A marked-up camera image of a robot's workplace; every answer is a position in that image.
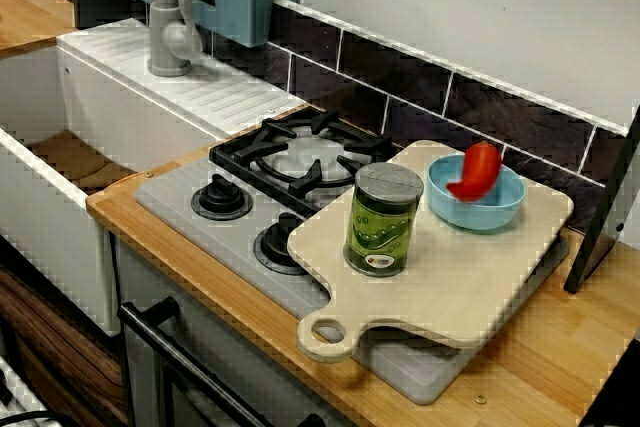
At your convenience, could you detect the black oven door handle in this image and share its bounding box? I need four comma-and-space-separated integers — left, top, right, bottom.
117, 296, 326, 427

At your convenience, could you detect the grey toy oven front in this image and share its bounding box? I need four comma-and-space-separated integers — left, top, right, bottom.
107, 241, 351, 427

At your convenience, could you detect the black stove knob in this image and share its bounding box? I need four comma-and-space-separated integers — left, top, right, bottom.
190, 174, 254, 221
252, 211, 311, 276

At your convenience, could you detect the light blue plastic bowl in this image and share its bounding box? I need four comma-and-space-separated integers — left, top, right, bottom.
425, 154, 525, 233

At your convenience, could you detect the black angled bar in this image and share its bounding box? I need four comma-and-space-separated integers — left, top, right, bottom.
577, 341, 640, 427

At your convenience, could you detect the pale wooden cutting board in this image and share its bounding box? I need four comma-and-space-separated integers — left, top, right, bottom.
295, 139, 575, 364

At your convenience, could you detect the green toy pea can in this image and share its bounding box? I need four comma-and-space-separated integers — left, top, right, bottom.
342, 162, 425, 278

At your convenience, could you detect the white toy sink unit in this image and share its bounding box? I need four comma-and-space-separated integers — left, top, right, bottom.
0, 17, 309, 338

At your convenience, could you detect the red toy pepper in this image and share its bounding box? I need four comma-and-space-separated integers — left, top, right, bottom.
445, 140, 503, 203

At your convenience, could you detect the dark tile backsplash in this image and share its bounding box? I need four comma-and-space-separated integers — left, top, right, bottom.
14, 0, 631, 243

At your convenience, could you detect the grey toy stove top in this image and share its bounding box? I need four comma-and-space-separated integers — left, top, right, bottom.
134, 134, 571, 406

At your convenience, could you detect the black burner grate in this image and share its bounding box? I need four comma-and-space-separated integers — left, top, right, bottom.
208, 106, 396, 216

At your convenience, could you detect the grey toy faucet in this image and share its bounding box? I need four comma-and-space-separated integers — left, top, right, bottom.
147, 0, 204, 77

